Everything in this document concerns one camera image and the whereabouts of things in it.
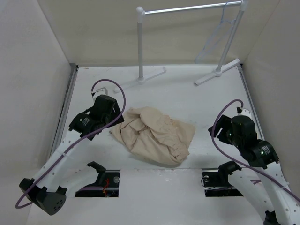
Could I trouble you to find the beige trousers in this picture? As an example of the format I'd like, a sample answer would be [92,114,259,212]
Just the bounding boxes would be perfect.
[110,106,195,166]

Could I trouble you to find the light blue wire hanger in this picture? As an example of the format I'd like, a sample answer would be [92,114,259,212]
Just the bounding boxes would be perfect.
[194,0,236,64]

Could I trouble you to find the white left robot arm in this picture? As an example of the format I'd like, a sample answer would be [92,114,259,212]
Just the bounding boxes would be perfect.
[15,95,125,216]

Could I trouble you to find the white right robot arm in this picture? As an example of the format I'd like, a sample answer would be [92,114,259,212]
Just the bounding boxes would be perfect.
[209,114,300,225]

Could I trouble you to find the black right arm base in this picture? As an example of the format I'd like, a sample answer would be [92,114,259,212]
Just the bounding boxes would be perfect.
[201,161,243,197]

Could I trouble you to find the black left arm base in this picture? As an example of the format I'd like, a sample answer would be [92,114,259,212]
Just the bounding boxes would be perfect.
[75,161,120,198]

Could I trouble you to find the white clothes rack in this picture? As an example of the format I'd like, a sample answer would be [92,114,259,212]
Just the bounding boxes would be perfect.
[114,0,248,93]

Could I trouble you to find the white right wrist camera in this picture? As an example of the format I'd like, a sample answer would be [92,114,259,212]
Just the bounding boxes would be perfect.
[237,107,252,119]

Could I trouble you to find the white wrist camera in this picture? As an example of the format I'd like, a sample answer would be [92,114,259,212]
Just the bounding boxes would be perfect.
[237,107,252,119]
[91,87,108,100]

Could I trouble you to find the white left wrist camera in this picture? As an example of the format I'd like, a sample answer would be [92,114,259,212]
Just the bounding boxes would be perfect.
[91,87,108,100]

